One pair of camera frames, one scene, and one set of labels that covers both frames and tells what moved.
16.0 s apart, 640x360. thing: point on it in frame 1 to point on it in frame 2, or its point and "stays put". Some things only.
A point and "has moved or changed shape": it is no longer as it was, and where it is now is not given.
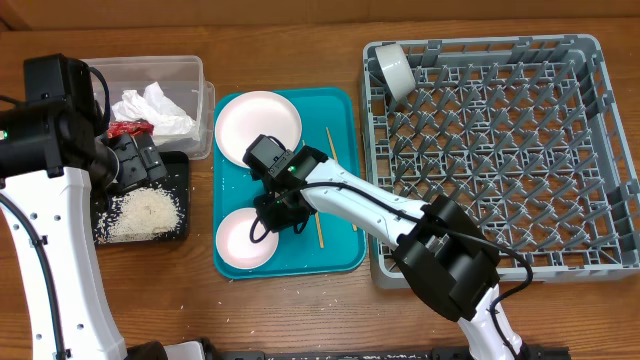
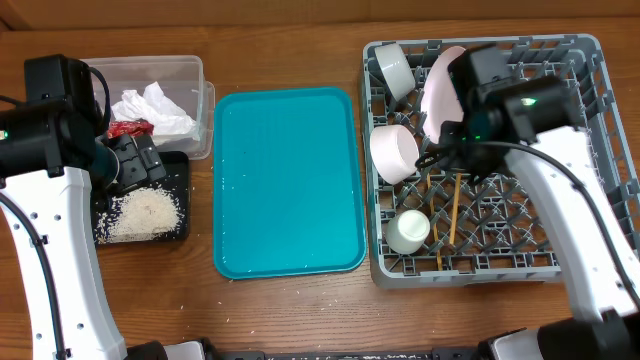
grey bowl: [398, 70] stays put
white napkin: [154, 107] stays put
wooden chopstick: [317, 218] has moved or changed shape
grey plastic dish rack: [522, 129] stays put
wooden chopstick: [333, 149] to [455, 206]
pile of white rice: [139, 214] stays put
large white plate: [249, 114] to [440, 101]
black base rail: [521, 353] stays put
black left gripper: [142, 163] stays put
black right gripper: [277, 221] to [454, 157]
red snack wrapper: [129, 127] stays put
